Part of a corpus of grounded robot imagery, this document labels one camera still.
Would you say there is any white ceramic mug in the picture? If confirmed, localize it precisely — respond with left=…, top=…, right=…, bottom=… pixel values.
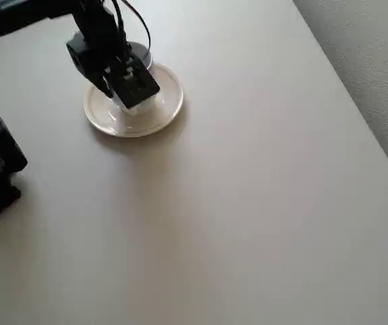
left=112, top=40, right=158, bottom=118

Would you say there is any cream ceramic saucer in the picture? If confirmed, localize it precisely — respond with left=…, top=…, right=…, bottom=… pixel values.
left=83, top=62, right=185, bottom=138

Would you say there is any black gripper camera block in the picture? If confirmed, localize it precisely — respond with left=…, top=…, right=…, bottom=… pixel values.
left=111, top=56, right=161, bottom=110

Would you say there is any black camera cable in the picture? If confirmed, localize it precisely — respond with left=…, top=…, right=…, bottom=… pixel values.
left=111, top=0, right=129, bottom=65

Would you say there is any thin red servo cable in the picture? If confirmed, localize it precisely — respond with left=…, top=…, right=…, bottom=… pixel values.
left=122, top=0, right=153, bottom=53

